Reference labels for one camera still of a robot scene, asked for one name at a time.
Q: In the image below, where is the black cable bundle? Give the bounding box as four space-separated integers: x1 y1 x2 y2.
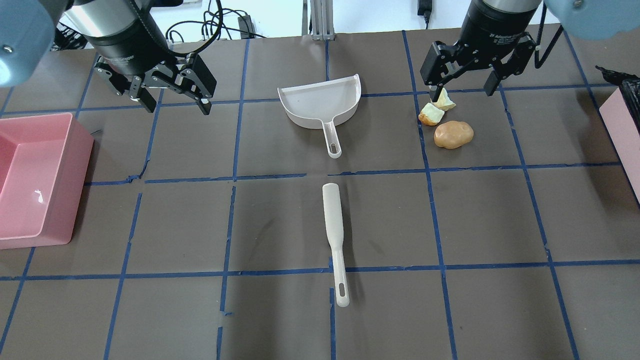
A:
165 0 266 43

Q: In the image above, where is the brown potato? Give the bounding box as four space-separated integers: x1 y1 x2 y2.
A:
433 120 474 150

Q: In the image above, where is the white hand brush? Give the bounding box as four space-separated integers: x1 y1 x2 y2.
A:
322 183 350 308

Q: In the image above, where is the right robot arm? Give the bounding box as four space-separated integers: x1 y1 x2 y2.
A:
420 0 640 102

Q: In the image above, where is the black power adapter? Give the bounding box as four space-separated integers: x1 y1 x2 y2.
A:
237 14 256 39

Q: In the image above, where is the pale food chunk near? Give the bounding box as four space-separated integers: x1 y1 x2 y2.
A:
418 103 446 126

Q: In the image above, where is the aluminium frame post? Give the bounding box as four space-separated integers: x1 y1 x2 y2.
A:
301 0 336 41

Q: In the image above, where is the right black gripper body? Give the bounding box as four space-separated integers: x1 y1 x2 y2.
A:
454 0 538 71

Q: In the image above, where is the pale food chunk far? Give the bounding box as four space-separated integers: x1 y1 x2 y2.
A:
432 88 456 112

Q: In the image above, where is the open pink plastic bin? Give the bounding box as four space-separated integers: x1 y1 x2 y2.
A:
0 112 94 249

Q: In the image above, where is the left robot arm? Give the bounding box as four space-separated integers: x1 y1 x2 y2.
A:
0 0 222 116

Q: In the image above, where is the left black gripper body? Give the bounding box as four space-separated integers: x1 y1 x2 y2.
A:
87 0 195 96

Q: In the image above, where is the white plastic dustpan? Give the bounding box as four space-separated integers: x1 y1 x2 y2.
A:
277 73 362 159

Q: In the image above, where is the pink bin with black bag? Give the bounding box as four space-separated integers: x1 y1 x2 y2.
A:
595 65 640 200

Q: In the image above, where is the pale food chunk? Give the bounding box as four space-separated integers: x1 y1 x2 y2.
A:
432 88 456 112
418 103 446 126

